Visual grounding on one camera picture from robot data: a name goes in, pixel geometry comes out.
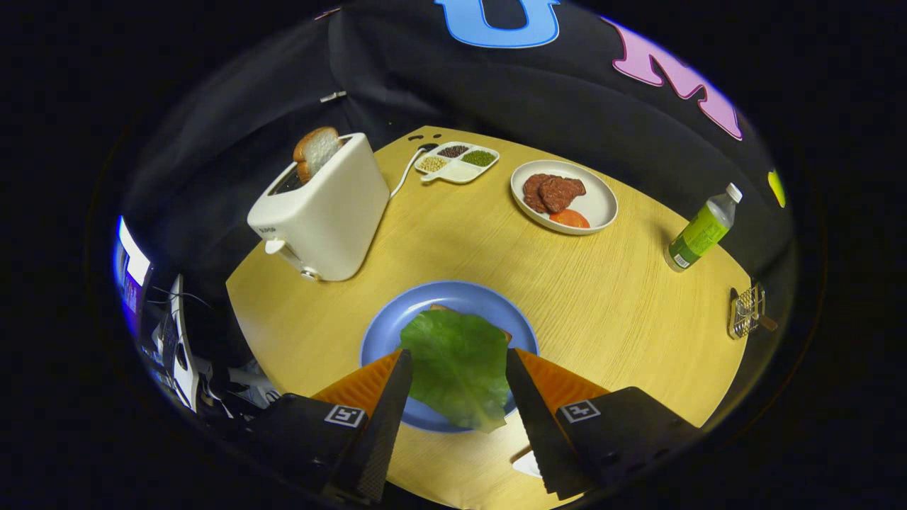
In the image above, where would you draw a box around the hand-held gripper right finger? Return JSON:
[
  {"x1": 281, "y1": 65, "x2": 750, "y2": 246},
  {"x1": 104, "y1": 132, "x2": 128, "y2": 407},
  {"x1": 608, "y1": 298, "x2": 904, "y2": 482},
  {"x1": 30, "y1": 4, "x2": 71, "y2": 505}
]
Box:
[{"x1": 505, "y1": 347, "x2": 702, "y2": 500}]

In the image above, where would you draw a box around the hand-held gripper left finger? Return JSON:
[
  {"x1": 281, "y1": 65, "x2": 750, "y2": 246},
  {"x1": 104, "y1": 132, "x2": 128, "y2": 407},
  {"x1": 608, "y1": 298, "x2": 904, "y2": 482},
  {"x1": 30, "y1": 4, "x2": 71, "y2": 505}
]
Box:
[{"x1": 241, "y1": 348, "x2": 414, "y2": 505}]

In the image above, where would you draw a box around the green lettuce leaf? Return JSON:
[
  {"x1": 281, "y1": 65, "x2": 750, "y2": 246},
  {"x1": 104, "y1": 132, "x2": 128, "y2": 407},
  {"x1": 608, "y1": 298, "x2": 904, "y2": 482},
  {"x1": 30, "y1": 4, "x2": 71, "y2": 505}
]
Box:
[{"x1": 399, "y1": 309, "x2": 512, "y2": 434}]

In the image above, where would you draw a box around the round blue plate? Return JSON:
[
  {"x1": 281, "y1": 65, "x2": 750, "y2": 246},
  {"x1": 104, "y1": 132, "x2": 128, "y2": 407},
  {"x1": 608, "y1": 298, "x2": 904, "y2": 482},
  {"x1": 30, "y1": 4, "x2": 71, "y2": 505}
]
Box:
[{"x1": 359, "y1": 280, "x2": 541, "y2": 434}]

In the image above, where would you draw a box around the white toaster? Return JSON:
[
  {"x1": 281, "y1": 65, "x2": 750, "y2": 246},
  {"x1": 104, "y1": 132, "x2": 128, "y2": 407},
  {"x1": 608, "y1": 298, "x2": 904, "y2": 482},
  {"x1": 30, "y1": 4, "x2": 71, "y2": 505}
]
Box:
[{"x1": 247, "y1": 132, "x2": 391, "y2": 283}]

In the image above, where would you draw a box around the brown meat patty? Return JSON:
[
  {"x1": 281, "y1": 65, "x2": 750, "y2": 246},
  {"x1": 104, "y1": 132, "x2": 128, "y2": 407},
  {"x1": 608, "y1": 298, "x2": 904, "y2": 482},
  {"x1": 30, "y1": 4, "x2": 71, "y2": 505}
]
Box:
[
  {"x1": 539, "y1": 176, "x2": 587, "y2": 214},
  {"x1": 523, "y1": 174, "x2": 557, "y2": 215}
]

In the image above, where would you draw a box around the round white plate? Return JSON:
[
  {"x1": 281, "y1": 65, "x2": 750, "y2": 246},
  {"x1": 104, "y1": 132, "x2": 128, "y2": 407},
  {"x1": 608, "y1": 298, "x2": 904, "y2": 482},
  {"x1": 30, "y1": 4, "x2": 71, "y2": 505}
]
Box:
[{"x1": 510, "y1": 160, "x2": 619, "y2": 236}]

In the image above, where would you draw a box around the clear bottle with green label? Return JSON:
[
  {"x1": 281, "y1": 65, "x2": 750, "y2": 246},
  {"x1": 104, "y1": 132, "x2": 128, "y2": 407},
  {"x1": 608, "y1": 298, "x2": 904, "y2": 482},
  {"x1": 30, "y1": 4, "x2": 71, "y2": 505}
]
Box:
[{"x1": 664, "y1": 183, "x2": 743, "y2": 273}]

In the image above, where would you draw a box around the white divided condiment dish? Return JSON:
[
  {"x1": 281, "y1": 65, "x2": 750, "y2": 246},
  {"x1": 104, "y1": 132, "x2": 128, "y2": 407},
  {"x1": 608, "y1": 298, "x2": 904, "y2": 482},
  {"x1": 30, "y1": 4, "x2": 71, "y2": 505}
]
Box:
[{"x1": 414, "y1": 141, "x2": 500, "y2": 186}]

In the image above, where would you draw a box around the computer monitor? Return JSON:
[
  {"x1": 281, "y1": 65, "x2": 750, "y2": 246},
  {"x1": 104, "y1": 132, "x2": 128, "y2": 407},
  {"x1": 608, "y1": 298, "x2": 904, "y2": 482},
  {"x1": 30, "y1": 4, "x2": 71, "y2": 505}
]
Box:
[{"x1": 112, "y1": 216, "x2": 153, "y2": 337}]

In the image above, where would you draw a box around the metal wire utensil basket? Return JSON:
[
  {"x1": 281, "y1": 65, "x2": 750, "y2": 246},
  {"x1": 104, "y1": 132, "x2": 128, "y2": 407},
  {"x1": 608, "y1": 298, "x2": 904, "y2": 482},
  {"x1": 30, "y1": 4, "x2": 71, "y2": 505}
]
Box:
[{"x1": 728, "y1": 283, "x2": 767, "y2": 339}]

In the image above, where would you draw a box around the white toaster power cable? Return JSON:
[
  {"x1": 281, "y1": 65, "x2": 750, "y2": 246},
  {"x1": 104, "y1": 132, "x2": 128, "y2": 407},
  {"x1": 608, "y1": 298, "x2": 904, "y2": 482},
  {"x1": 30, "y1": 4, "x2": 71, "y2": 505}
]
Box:
[{"x1": 388, "y1": 147, "x2": 426, "y2": 199}]

